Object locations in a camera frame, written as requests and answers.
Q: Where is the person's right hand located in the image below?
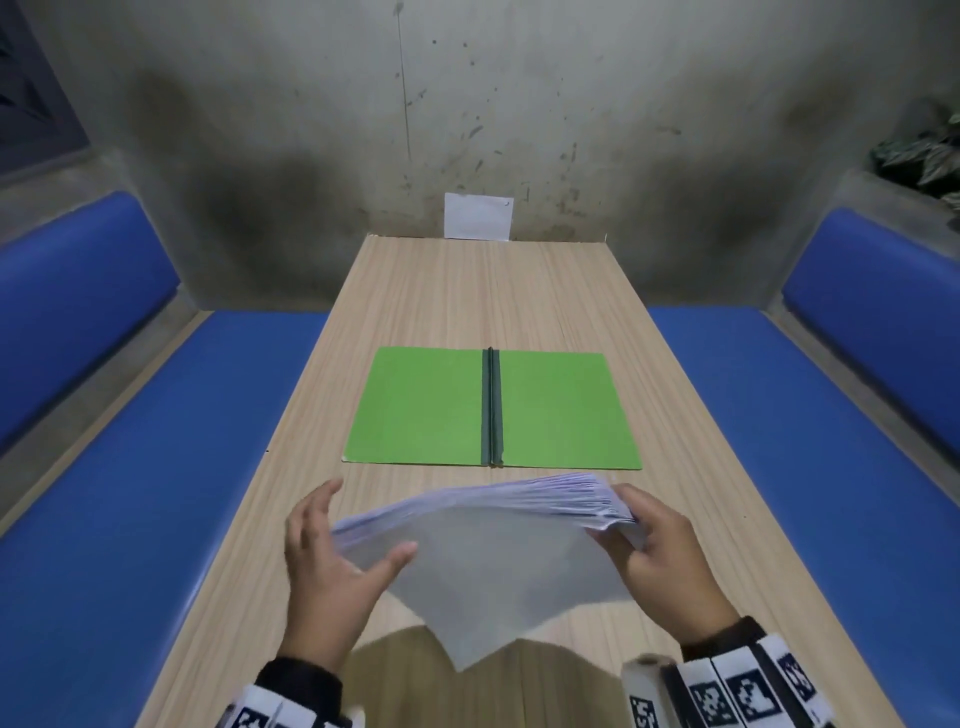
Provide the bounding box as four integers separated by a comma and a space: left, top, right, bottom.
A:
584, 482, 742, 648

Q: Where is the person's left hand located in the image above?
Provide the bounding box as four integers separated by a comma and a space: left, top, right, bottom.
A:
275, 478, 420, 676

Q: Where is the stack of white papers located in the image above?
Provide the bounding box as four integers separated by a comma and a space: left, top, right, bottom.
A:
329, 472, 648, 673

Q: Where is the green folder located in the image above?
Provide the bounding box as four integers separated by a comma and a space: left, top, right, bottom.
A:
341, 345, 644, 472

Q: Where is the black left wrist marker band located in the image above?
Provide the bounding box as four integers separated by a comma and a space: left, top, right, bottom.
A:
217, 656, 369, 728

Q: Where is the black wrist marker band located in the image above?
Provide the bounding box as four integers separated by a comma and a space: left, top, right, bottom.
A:
620, 616, 838, 728
217, 656, 369, 728

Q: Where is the black right wrist marker band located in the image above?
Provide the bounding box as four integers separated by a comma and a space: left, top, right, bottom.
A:
620, 616, 838, 728

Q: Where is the blue bench seat cushion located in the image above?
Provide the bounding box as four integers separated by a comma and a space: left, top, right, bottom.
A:
0, 309, 331, 728
646, 305, 960, 728

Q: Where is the blue bench backrest cushion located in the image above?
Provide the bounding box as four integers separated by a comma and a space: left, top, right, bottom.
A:
781, 207, 960, 451
0, 189, 183, 455

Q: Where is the small white card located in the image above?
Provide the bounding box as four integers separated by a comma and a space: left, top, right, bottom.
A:
443, 191, 516, 243

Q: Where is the green leafy plant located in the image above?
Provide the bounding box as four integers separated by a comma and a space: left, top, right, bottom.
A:
869, 112, 960, 211

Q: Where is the dark lattice window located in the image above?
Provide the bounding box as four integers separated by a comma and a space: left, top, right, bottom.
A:
0, 0, 93, 174

